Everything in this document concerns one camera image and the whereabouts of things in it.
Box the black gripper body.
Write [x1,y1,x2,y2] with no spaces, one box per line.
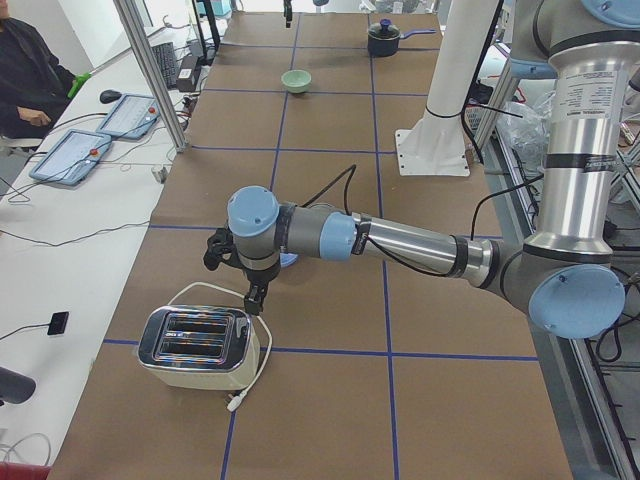
[283,0,293,18]
[240,257,281,300]

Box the blue bowl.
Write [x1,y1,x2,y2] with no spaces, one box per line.
[279,253,298,268]

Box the green bowl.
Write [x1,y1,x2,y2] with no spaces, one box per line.
[281,69,312,94]

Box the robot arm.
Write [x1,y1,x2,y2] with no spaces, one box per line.
[227,1,639,339]

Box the cream chrome toaster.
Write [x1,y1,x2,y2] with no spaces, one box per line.
[138,305,260,391]

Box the dark blue saucepan with lid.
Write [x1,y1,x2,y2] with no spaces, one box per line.
[367,18,436,57]

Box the black keyboard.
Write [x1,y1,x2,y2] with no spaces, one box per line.
[151,42,178,89]

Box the far blue teach pendant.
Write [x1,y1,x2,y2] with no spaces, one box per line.
[96,94,159,140]

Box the blue teach pendant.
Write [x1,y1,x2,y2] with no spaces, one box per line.
[29,129,112,186]
[96,94,159,140]

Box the small black square device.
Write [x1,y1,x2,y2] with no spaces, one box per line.
[47,311,69,336]

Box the black computer mouse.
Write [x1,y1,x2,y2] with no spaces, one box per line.
[99,89,122,105]

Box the near blue teach pendant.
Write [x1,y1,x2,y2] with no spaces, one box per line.
[29,129,112,186]

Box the seated person in black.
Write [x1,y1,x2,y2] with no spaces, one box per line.
[0,0,76,141]

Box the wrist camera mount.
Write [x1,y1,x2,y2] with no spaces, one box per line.
[203,227,242,271]

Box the white toaster power cord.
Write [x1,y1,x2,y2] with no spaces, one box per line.
[166,281,274,413]

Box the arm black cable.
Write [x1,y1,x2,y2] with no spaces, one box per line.
[299,163,544,277]

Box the aluminium frame post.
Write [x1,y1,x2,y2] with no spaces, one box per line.
[113,0,187,153]

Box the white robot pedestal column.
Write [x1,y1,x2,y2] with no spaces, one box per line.
[395,0,502,177]

